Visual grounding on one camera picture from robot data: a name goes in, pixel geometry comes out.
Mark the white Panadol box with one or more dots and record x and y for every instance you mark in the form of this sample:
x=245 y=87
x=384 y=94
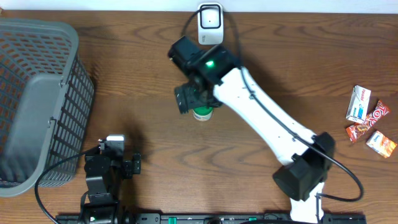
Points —
x=358 y=106

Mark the green lid jar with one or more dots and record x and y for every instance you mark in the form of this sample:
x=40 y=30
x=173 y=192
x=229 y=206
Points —
x=203 y=113

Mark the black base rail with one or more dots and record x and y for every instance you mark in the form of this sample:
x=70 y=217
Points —
x=155 y=218

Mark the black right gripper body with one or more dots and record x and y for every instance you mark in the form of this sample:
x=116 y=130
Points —
x=196 y=96

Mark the red Top chocolate bar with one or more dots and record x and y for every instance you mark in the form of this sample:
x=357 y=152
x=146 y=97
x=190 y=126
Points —
x=356 y=130

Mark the grey plastic basket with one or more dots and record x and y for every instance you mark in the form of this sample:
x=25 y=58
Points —
x=46 y=99

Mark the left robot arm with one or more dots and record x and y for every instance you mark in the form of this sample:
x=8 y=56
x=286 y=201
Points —
x=105 y=171

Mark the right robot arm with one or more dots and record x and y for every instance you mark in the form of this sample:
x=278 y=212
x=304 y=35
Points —
x=215 y=80

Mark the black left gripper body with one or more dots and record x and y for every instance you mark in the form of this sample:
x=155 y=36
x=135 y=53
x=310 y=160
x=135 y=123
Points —
x=125 y=171

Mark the white barcode scanner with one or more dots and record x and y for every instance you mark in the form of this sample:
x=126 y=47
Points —
x=210 y=23

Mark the orange small snack box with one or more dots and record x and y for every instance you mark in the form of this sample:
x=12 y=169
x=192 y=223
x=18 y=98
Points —
x=381 y=144

